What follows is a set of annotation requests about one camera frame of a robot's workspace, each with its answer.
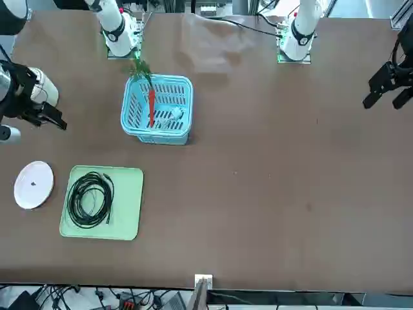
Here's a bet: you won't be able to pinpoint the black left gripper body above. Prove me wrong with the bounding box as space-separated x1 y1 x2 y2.
394 22 413 76

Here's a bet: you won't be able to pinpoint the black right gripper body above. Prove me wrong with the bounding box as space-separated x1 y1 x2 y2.
5 63 45 121

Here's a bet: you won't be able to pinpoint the orange toy carrot green leaves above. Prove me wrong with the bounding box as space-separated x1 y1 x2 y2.
121 59 157 128

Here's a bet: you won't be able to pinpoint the pink round plate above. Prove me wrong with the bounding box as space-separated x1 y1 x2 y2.
14 160 55 210

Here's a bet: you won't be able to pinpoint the light blue plastic basket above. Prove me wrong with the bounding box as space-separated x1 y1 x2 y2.
121 74 194 146

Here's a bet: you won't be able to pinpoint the light green tray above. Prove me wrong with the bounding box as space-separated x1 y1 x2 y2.
59 165 145 242

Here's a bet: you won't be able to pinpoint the cream lidded trash can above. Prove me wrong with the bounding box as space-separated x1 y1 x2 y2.
27 67 60 108

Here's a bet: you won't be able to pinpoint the white power strip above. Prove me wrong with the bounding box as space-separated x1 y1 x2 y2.
197 3 217 17

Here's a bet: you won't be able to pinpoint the red and black plug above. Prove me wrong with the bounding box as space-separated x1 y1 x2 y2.
118 292 137 310

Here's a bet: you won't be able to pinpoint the aluminium frame profile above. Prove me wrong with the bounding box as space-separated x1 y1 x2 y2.
389 0 413 30

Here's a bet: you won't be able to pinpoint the coiled black cable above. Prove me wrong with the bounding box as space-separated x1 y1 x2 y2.
66 171 115 229

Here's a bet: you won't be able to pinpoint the black cable across table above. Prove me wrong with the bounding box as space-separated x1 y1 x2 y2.
193 15 281 37

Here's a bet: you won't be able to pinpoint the aluminium camera post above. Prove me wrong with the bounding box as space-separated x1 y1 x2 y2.
186 274 214 310

